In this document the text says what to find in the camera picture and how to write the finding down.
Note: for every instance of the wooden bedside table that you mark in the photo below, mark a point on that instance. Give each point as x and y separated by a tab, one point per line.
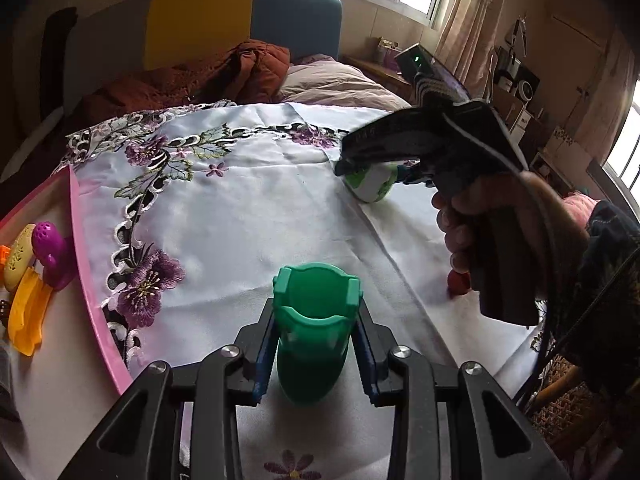
385	72

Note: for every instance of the black blanket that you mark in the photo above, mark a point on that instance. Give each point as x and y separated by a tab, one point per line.
30	195

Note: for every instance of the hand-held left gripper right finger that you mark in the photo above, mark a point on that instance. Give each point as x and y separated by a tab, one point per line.
367	360

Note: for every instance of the pink cardboard tray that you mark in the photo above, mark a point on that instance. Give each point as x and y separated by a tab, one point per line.
65	410

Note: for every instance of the floral embroidered white tablecloth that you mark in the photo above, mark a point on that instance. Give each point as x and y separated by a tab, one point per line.
275	210

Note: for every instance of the green and white toy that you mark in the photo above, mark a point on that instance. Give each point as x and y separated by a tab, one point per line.
372	185

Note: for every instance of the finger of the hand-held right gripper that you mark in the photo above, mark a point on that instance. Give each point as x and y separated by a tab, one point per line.
380	140
415	175

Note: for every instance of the cluttered shelf unit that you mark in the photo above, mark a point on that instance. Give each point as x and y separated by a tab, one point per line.
515	75

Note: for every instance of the pink lace curtain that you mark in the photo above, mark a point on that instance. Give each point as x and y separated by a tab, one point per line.
470	25

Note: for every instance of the person's right hand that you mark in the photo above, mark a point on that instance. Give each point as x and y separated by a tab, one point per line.
457	230

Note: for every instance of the pink patterned box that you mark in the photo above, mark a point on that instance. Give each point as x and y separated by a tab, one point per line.
387	52

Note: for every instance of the grey yellow blue headboard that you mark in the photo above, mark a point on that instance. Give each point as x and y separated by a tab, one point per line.
200	25

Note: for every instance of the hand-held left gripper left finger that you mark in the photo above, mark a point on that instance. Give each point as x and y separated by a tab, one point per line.
262	360

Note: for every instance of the rust brown quilt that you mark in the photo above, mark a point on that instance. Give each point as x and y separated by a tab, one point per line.
175	85

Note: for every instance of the wicker chair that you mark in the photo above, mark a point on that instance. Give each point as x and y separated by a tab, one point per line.
565	400

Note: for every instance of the side window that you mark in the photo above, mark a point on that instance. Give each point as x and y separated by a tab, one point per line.
627	160

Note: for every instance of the green plastic toy cup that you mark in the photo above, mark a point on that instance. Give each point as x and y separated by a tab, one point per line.
310	360

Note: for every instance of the yellow perforated toy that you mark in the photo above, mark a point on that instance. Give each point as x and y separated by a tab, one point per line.
17	260

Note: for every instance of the red plastic toy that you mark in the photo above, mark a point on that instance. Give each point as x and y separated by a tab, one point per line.
457	285

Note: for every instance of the purple perforated toy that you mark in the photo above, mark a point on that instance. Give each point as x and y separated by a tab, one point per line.
50	250

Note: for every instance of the yellow orange plastic toy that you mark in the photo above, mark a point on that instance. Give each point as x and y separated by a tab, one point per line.
27	320

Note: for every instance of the pink cloth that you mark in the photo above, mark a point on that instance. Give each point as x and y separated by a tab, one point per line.
580	207

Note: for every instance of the person's right forearm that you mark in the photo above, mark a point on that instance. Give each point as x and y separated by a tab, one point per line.
610	285

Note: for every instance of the pale pink pillow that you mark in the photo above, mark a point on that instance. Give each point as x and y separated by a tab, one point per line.
340	85

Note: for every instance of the black rolled mat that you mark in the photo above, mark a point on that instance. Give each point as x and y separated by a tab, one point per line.
60	50

